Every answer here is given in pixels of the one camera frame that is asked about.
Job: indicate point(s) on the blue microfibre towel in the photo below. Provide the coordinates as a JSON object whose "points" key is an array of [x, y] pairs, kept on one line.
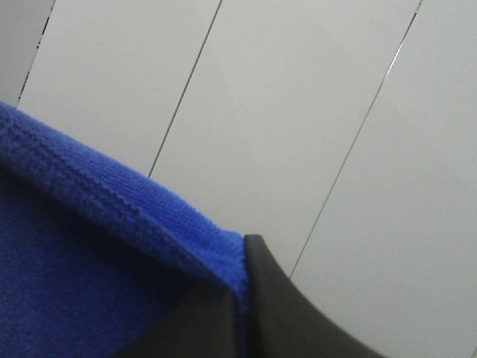
{"points": [[93, 253]]}

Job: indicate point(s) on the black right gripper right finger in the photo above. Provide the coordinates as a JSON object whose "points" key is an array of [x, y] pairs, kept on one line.
{"points": [[282, 321]]}

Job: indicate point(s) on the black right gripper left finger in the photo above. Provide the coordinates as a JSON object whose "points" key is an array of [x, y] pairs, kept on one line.
{"points": [[201, 325]]}

